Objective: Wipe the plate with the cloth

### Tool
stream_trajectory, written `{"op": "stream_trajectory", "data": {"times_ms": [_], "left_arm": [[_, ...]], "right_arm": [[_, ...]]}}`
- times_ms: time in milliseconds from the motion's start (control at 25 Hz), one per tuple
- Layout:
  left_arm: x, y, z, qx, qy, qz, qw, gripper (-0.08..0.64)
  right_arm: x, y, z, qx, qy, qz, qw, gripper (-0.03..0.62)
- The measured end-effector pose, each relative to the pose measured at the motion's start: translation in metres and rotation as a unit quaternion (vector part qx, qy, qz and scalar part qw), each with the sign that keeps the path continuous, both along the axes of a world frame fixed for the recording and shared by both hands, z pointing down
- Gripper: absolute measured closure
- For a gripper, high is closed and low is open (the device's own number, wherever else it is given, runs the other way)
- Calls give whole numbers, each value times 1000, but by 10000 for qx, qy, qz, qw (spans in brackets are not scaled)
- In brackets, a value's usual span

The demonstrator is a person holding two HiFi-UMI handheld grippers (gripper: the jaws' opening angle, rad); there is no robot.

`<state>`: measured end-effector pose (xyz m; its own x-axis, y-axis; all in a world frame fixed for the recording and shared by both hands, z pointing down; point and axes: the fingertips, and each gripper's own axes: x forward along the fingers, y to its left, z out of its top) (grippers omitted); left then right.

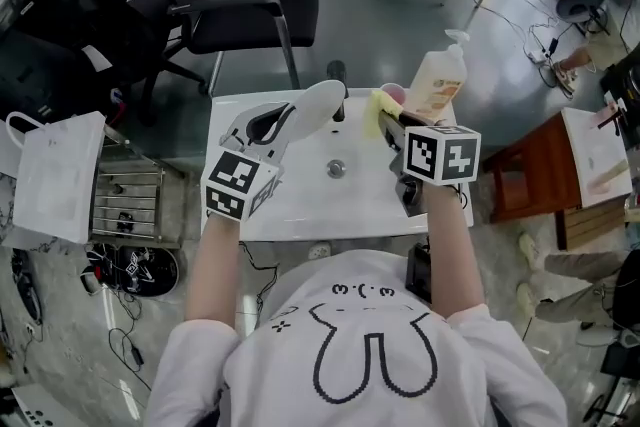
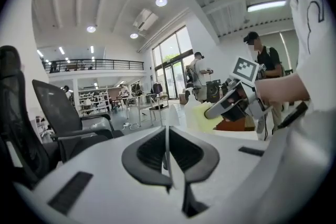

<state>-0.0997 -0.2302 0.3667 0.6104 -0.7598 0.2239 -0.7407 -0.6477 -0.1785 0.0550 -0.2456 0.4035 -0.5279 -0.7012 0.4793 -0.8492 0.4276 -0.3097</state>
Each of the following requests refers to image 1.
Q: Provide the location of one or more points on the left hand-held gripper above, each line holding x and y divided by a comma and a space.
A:
230, 190

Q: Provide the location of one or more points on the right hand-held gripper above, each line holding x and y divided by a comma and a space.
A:
450, 160

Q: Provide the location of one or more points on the yellow cleaning cloth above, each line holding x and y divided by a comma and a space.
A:
372, 120

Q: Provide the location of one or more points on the white plate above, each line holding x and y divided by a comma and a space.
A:
320, 107

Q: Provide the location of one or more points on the person's left forearm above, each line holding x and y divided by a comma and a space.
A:
212, 275

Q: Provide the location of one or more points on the person's right forearm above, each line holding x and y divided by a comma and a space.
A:
452, 255

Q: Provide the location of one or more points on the red plastic cup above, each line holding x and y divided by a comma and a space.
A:
394, 92

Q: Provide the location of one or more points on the pump soap bottle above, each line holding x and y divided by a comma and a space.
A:
437, 80

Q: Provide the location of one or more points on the metal sink drain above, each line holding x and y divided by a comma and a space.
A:
336, 169

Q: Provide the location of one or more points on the white ceramic sink basin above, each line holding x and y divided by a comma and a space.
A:
300, 205

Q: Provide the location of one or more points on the black faucet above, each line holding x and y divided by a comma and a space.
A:
337, 75

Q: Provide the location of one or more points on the black mesh chrome-leg chair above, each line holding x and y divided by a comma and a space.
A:
265, 10

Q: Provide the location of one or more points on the brown wooden cabinet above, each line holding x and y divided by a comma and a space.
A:
535, 175

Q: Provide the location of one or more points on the metal rack stand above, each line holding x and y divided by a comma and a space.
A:
130, 195

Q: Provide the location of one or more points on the white power strip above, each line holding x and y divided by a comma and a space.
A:
540, 55

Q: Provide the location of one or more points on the black round tray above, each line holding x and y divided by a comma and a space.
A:
160, 275

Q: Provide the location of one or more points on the white basin on cabinet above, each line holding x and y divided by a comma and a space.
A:
597, 155

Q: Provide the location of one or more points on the black high-back office chair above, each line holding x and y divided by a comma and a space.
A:
65, 35

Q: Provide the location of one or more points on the black power adapter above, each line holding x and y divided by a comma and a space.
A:
137, 356

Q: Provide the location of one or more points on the person's white rabbit-print shirt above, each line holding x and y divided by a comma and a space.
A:
350, 395

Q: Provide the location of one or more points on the dark clothes iron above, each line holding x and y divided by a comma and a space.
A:
26, 287

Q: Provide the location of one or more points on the white box with black dots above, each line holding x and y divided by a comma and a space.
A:
45, 410

